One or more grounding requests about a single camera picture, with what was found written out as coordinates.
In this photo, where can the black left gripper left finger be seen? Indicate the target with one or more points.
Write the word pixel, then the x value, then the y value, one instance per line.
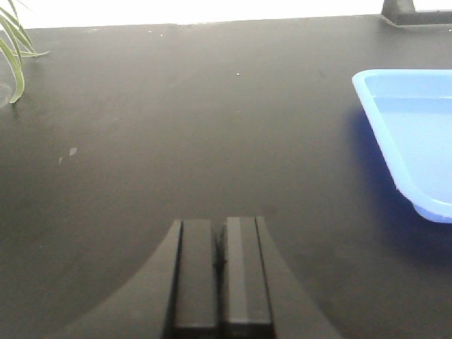
pixel 173 295

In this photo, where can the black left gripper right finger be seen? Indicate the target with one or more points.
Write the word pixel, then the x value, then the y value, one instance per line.
pixel 261 297

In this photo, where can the blue plastic tray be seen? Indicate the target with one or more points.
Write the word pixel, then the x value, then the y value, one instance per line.
pixel 409 111

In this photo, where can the green plant leaves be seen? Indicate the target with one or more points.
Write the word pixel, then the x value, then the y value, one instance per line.
pixel 15 47

